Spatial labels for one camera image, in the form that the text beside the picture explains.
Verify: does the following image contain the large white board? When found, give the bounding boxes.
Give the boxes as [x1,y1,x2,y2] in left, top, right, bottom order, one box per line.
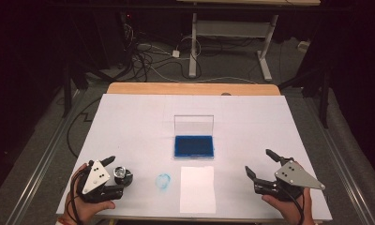
[55,93,334,223]

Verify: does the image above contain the white metal desk frame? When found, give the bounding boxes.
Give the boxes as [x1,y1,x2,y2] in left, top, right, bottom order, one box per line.
[175,0,322,83]

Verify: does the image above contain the black stamp with crystal knob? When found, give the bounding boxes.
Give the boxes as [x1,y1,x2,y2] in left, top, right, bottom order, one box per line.
[112,166,134,188]

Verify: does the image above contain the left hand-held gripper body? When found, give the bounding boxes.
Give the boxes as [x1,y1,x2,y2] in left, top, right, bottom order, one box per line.
[76,159,113,203]

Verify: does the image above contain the white power strip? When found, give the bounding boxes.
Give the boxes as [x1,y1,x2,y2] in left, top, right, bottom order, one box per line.
[297,40,311,53]

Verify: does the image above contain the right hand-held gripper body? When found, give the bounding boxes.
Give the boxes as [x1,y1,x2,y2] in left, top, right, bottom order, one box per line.
[253,157,326,203]

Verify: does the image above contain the white paper sheet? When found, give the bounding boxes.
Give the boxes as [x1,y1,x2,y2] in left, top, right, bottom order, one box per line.
[179,165,218,215]

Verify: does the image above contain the person's right hand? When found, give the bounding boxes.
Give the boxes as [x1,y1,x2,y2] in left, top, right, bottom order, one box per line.
[261,187,317,225]

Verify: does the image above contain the person's left hand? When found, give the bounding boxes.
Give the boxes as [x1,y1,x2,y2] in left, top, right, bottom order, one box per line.
[62,162,116,225]

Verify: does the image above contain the black floor cable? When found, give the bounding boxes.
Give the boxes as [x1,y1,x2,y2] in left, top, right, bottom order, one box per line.
[66,97,103,159]

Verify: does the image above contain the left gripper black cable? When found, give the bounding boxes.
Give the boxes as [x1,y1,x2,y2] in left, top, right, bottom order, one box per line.
[68,162,94,225]

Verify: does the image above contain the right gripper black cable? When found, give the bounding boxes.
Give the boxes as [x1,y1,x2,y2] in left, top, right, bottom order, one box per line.
[282,184,306,225]

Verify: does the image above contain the aluminium floor rail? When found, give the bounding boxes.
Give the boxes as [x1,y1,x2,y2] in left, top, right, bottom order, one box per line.
[2,88,86,225]
[302,95,375,225]

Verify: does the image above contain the black metal stand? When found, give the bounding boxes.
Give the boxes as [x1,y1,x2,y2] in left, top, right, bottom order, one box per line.
[277,67,334,129]
[61,60,93,119]

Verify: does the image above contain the wooden table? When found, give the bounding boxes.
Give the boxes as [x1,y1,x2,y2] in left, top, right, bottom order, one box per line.
[106,82,282,97]

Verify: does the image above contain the blue ink pad case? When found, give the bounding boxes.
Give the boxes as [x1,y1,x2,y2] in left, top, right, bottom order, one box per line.
[173,114,216,160]

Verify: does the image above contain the tangle of black floor cables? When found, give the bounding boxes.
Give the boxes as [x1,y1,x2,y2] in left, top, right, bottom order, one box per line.
[121,12,205,83]

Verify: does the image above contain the black round stamp cap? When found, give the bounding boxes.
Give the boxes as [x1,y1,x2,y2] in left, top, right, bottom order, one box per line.
[113,176,134,188]

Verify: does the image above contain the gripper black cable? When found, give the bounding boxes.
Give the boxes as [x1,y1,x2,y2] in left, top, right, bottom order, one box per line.
[282,184,306,225]
[68,162,94,225]

